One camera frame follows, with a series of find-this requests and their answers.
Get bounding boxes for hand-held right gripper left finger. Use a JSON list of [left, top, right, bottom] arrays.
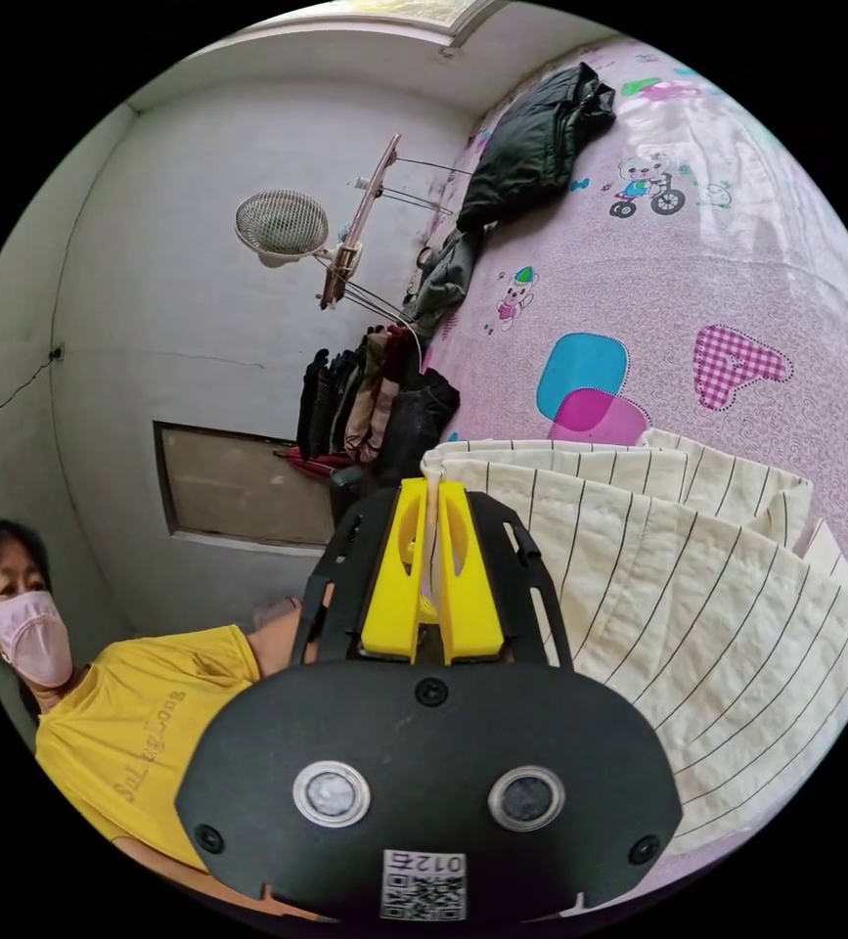
[[361, 477, 432, 658]]

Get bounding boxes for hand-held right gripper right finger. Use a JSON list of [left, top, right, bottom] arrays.
[[435, 480, 504, 660]]

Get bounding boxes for white striped shirt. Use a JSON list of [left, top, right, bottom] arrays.
[[420, 428, 848, 858]]

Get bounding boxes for pile of clothes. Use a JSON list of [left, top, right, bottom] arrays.
[[285, 325, 462, 479]]

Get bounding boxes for person's body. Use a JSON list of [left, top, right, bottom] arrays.
[[0, 518, 336, 924]]

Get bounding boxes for grey green garment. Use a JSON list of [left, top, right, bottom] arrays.
[[402, 225, 485, 340]]

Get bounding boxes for wooden clothes rack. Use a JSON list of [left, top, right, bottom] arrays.
[[316, 133, 477, 333]]

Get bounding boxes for bed with pink printed sheet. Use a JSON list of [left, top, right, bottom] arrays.
[[420, 34, 848, 874]]

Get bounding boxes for black jacket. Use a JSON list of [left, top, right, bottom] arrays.
[[455, 63, 618, 233]]

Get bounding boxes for white wall fan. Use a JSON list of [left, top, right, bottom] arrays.
[[234, 190, 360, 270]]

